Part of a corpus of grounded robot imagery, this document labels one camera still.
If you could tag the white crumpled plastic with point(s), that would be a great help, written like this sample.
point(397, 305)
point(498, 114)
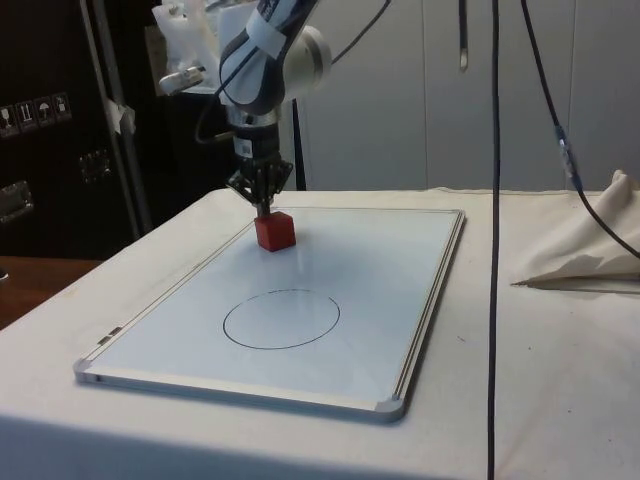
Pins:
point(182, 35)

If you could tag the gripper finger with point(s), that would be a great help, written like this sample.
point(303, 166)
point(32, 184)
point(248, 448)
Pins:
point(277, 177)
point(242, 186)

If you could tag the black cabinet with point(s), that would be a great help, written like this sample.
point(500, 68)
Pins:
point(55, 165)

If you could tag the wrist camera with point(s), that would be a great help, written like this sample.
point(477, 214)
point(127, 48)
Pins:
point(181, 80)

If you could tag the pale locker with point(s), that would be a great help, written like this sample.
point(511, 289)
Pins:
point(530, 60)

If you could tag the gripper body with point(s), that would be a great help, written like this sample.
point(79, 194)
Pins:
point(255, 142)

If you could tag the whiteboard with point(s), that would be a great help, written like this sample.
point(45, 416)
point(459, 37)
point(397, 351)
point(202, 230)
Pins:
point(320, 280)

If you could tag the red cube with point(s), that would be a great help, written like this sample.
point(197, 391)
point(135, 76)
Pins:
point(274, 231)

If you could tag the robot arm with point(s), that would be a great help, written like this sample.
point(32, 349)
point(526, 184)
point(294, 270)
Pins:
point(300, 55)

